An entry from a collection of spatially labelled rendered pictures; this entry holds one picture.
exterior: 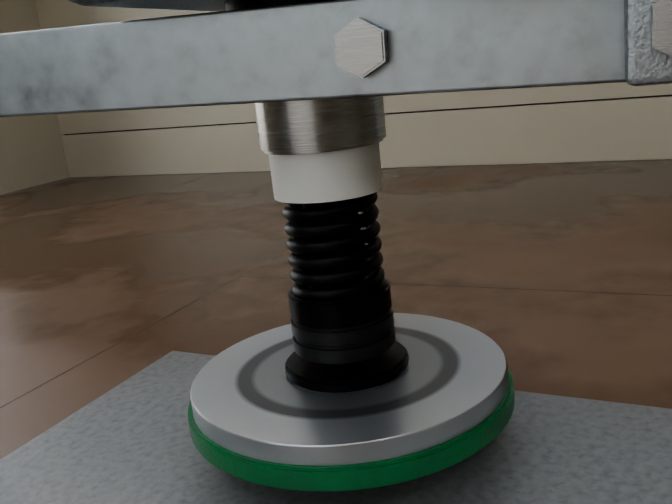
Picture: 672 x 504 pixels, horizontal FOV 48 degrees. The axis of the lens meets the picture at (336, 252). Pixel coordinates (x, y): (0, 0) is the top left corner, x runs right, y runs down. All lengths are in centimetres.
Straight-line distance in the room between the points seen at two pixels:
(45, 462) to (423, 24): 40
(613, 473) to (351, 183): 24
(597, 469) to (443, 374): 11
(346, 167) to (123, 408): 31
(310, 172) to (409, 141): 649
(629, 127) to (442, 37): 612
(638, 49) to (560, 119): 620
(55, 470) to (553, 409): 36
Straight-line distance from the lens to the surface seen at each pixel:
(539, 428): 55
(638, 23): 36
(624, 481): 50
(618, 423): 56
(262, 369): 53
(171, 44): 45
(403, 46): 40
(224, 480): 52
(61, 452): 61
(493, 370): 50
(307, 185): 45
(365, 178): 46
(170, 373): 71
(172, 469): 55
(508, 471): 50
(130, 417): 64
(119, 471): 56
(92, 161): 908
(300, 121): 44
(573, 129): 656
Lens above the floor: 107
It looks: 15 degrees down
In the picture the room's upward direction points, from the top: 6 degrees counter-clockwise
